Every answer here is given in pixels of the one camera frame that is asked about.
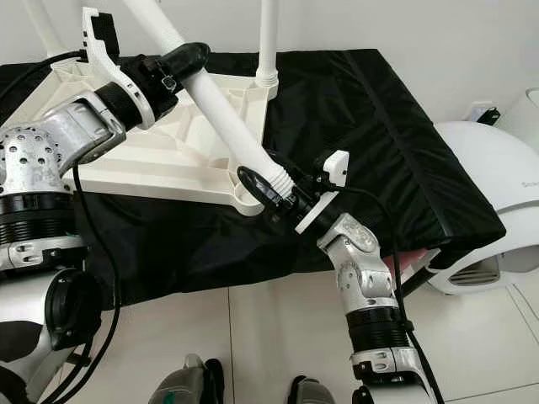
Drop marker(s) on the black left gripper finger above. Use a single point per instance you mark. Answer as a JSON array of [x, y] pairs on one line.
[[185, 59]]

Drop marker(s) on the white plastic children table top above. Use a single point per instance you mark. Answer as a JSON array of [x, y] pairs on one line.
[[177, 160]]

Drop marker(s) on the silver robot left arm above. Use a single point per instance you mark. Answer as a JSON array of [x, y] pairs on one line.
[[50, 151]]

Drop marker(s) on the black cloth table cover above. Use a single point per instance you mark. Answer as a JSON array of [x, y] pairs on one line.
[[387, 126]]

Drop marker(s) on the pink plastic item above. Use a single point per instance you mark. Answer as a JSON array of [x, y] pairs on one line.
[[408, 257]]

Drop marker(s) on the black metal table leg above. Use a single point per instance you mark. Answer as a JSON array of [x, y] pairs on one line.
[[413, 279]]

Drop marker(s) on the white dome appliance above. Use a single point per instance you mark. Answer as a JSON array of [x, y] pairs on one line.
[[488, 168]]

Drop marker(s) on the grey robot right foot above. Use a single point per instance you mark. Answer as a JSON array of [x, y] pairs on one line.
[[312, 392]]

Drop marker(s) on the grey robot foot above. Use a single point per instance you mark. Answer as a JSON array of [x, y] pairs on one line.
[[184, 385], [312, 392]]

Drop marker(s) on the grey robot left foot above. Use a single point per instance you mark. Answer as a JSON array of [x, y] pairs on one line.
[[184, 385]]

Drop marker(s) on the white cylinder appliance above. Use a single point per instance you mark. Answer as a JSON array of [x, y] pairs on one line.
[[524, 122]]

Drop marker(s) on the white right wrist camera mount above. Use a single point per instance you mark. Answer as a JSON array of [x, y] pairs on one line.
[[337, 166]]

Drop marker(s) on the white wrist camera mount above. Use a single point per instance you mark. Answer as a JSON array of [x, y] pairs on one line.
[[103, 46], [337, 166]]

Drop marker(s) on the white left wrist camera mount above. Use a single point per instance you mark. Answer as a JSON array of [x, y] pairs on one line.
[[103, 46]]

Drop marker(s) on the wall socket with black plug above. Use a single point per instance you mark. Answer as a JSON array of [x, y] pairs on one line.
[[484, 114]]

